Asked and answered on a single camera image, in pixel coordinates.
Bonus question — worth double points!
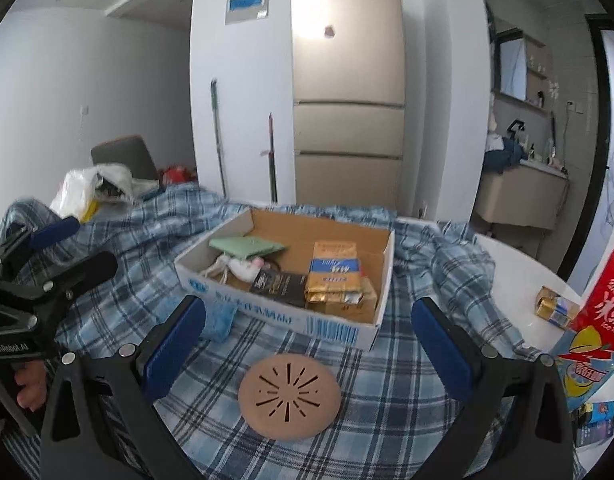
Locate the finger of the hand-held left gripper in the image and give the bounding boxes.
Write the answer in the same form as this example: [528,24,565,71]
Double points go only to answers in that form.
[0,216,81,266]
[42,251,119,306]

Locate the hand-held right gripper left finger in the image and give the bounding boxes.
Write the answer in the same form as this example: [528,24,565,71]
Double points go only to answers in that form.
[39,295,208,480]

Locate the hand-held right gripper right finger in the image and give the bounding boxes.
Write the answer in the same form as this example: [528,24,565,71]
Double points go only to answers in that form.
[411,297,574,480]

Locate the pink and white bunny plush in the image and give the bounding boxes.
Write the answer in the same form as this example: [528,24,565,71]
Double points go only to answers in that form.
[202,255,266,282]

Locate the black cigarette pack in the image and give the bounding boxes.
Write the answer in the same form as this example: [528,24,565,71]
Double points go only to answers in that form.
[249,268,308,309]

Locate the green cloth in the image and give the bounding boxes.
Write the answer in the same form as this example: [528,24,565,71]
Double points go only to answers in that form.
[209,235,288,257]

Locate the cardboard box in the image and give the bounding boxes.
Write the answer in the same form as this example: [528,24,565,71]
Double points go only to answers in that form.
[174,208,396,352]

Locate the pink perforated round disc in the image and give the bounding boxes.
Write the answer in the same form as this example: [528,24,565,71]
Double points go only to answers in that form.
[238,353,342,442]

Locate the gold blue-banded cigarette pack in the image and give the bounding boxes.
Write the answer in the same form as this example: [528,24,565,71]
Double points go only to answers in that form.
[307,241,364,294]

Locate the person's left hand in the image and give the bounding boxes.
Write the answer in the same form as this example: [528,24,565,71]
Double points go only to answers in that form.
[14,359,48,412]

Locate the white plastic bag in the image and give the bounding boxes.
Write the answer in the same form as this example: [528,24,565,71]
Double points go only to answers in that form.
[49,162,136,222]

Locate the light blue sponge cloth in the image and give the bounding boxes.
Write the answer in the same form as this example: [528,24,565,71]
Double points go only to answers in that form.
[202,300,238,342]

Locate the blue plaid cloth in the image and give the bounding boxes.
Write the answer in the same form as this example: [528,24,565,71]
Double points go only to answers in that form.
[0,182,583,480]

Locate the grey chair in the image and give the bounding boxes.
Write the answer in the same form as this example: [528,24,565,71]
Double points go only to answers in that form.
[91,135,161,184]

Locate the gold and blue cigarette pack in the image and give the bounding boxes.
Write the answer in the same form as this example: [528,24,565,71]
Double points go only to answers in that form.
[536,286,581,330]

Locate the red plastic bag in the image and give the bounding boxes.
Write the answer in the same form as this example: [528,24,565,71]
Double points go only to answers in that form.
[159,164,198,185]

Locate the beige vanity cabinet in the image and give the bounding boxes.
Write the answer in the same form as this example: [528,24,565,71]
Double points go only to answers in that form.
[474,160,571,232]

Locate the small blue box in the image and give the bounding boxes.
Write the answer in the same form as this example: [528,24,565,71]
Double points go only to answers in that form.
[572,400,614,449]

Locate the dark blue cloth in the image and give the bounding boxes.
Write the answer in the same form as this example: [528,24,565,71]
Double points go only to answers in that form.
[484,137,528,175]

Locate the beige refrigerator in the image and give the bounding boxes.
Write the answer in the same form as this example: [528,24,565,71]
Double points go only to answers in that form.
[290,0,407,207]

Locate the bathroom mirror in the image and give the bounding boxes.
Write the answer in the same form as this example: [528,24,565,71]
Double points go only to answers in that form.
[500,37,528,101]

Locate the green mop handle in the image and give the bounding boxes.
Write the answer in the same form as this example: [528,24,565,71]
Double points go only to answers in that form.
[210,78,229,199]

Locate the black door frame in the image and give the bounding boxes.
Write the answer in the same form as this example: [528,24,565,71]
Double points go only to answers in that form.
[557,12,614,282]

